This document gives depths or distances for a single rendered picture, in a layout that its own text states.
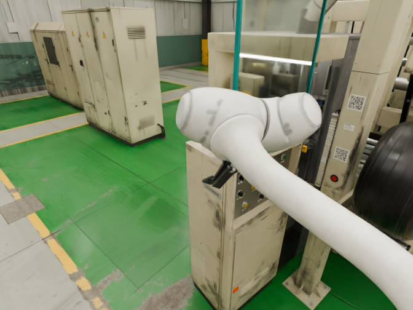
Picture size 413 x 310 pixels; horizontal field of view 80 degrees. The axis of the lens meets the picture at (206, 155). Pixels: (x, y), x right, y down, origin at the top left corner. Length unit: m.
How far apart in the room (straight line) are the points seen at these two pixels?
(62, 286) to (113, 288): 0.41
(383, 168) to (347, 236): 0.94
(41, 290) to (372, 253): 2.42
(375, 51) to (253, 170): 1.11
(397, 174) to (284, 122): 0.87
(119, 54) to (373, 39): 3.24
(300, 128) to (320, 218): 0.19
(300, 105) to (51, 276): 2.43
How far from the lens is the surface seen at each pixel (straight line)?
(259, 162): 0.38
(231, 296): 1.84
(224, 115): 0.42
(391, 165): 1.32
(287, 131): 0.51
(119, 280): 2.38
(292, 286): 2.32
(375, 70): 1.42
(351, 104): 1.47
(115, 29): 3.95
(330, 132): 1.56
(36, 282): 2.65
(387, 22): 1.41
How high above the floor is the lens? 1.86
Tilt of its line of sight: 28 degrees down
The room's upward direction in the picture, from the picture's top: straight up
